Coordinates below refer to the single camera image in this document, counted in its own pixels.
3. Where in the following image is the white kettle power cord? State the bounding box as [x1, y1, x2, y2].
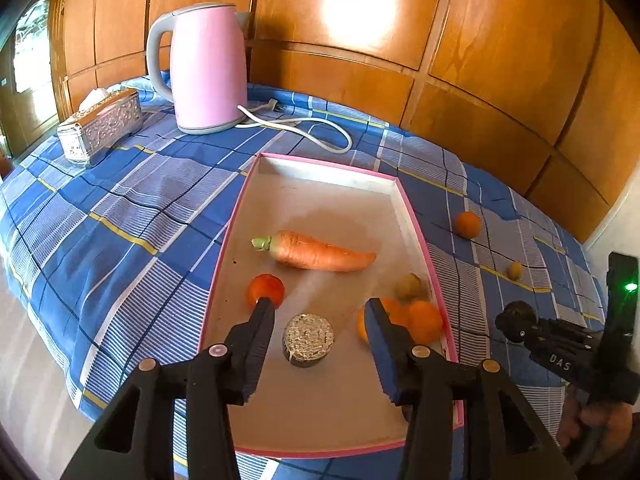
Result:
[237, 99, 353, 153]

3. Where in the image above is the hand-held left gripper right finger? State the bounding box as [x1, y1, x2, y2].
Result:
[364, 298, 576, 480]

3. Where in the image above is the white tissue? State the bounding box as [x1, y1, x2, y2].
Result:
[79, 88, 110, 110]

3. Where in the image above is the carrot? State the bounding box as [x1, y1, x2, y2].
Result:
[251, 230, 377, 272]

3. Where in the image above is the eggplant piece with pale cut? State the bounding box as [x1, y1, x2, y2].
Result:
[282, 313, 335, 367]

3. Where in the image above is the blue plaid blanket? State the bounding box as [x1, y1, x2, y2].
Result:
[0, 76, 608, 480]

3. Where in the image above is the wooden wardrobe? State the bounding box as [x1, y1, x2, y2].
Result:
[47, 0, 640, 246]

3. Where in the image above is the orange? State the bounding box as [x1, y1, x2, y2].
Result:
[407, 301, 444, 345]
[455, 211, 482, 239]
[356, 298, 412, 345]

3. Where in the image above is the silver embossed tissue box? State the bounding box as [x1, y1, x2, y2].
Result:
[56, 88, 142, 166]

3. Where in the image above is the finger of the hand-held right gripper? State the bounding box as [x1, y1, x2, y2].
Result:
[495, 301, 541, 346]

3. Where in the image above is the pink electric kettle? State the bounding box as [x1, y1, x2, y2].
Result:
[146, 2, 249, 135]

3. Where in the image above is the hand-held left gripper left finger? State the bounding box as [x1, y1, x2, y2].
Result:
[62, 297, 277, 480]

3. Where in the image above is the pink rimmed shallow tray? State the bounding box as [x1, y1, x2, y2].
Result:
[197, 152, 465, 458]

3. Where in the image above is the person's right hand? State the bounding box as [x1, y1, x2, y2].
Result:
[557, 402, 636, 463]

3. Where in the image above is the wooden glass door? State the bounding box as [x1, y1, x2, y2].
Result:
[0, 0, 61, 161]

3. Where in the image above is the red tomato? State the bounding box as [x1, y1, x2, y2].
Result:
[247, 274, 285, 310]

